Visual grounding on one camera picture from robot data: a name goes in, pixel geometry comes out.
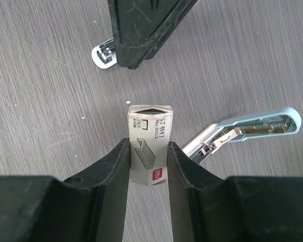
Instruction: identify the staples box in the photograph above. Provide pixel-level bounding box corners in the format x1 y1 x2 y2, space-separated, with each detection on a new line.
128 105 173 187

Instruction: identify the white stapler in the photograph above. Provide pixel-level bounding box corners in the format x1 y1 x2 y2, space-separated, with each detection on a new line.
91 38 117 70

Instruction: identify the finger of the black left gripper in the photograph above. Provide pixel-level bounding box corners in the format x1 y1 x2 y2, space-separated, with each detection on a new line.
108 0 197 69

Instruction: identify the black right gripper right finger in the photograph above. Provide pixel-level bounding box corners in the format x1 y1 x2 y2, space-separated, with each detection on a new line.
168 142 303 241

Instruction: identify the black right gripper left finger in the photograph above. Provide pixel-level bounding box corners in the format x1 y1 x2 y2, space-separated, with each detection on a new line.
0 138 130 241

